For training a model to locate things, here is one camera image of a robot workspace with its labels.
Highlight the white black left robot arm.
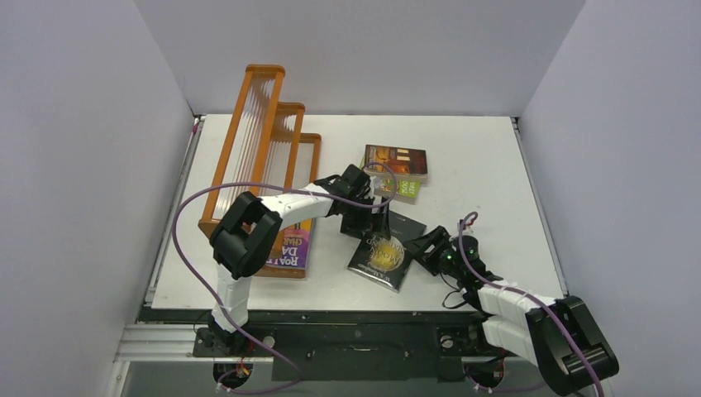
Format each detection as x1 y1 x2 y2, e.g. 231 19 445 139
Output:
208 165 390 356

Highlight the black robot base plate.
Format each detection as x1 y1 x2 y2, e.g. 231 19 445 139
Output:
136 306 576 385

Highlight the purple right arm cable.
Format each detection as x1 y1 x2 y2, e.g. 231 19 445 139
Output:
457 212 606 397

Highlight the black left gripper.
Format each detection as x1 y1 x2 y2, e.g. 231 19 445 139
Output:
342 197 390 242

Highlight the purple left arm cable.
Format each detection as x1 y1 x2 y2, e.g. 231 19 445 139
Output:
171 160 400 395

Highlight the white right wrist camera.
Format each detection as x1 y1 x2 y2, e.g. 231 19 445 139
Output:
457 218 475 236

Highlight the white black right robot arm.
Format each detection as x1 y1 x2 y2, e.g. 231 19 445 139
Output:
403 227 620 396

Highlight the orange wooden file rack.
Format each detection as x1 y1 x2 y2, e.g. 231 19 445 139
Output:
198 64 322 280

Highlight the brown cover paperback book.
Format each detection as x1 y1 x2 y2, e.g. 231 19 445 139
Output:
362 145 428 183

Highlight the aluminium rail frame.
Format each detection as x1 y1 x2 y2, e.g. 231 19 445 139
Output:
107 323 614 397

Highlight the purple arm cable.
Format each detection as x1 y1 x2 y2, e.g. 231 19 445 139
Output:
457 212 606 397
171 160 400 395

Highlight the dark Moon and Sixpence book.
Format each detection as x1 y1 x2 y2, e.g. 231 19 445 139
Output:
346 211 427 293

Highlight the green cover paperback book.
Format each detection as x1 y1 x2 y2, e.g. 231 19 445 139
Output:
361 160 427 204

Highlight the colourful Roald Dahl paperback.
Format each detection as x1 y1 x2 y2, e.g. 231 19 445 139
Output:
255 219 312 279

